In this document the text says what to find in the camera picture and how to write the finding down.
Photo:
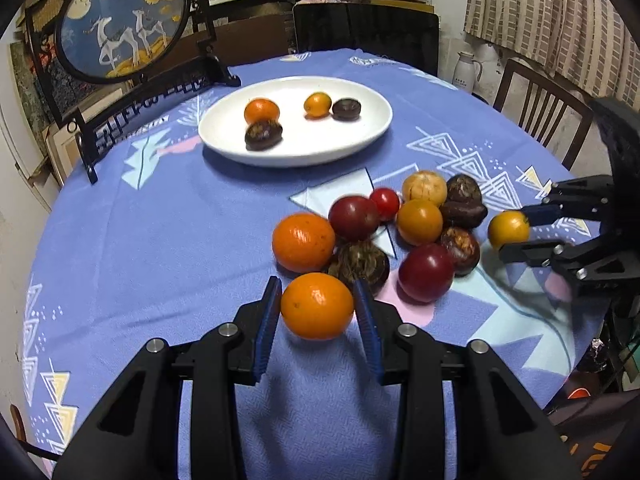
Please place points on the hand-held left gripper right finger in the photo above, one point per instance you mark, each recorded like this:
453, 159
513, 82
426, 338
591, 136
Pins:
369, 332

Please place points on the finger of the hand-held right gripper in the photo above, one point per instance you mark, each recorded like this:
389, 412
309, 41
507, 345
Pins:
542, 212
530, 254

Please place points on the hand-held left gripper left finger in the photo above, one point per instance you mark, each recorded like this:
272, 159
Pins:
266, 327

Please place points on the small yellow-orange fruit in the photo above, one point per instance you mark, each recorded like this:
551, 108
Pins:
508, 230
318, 104
419, 221

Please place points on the orange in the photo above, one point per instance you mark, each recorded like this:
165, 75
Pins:
317, 305
260, 110
303, 241

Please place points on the dark water chestnut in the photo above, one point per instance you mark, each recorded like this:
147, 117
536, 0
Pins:
463, 187
263, 136
460, 251
346, 108
465, 214

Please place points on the dark red plum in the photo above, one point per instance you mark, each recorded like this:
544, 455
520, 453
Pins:
353, 217
426, 272

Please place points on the tan round fruit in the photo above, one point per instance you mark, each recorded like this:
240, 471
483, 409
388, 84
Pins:
424, 188

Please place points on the red cherry tomato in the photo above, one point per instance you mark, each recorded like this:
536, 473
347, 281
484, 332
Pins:
385, 203

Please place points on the white oval plate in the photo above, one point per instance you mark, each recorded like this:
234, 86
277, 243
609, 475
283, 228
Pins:
320, 142

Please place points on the dark brown passion fruit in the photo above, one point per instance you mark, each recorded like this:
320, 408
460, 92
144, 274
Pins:
361, 261

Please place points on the brown wooden slatted chair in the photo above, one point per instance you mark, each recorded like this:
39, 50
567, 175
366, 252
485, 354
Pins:
540, 110

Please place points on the white thermos jug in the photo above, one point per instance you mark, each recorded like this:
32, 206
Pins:
465, 72

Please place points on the checked beige curtain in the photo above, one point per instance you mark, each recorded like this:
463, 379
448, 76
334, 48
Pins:
545, 10

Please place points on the dark bag with orange print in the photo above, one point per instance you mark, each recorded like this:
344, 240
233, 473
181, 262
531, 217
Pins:
595, 435

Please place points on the black chair back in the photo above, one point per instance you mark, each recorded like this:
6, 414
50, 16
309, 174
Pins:
365, 35

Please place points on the brown wooden chair part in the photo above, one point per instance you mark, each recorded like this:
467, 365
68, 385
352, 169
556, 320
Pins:
19, 422

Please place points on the pink cloth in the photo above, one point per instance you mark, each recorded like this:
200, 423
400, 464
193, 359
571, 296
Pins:
320, 0

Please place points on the framed patterned picture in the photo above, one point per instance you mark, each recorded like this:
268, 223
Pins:
30, 90

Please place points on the round deer painting screen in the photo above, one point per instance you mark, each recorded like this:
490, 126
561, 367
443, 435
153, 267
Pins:
120, 20

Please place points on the pale wooden frame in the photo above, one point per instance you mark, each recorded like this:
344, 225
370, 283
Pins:
65, 145

